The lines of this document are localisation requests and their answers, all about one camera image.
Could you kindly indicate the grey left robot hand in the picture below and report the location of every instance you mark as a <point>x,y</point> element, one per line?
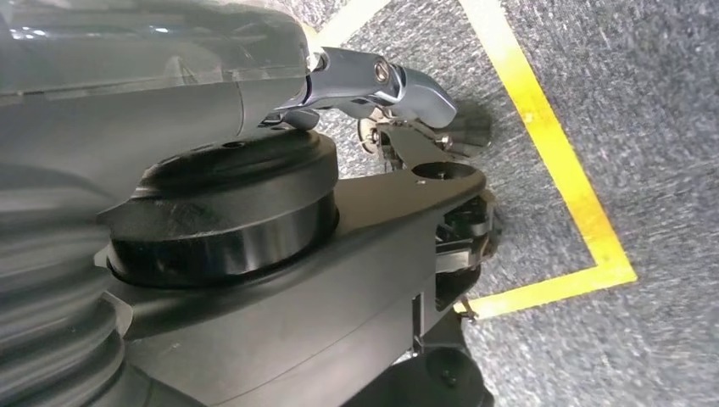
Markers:
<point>140,101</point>

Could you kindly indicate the yellow floor tape rectangle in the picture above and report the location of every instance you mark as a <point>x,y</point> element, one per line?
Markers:
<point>561,168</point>

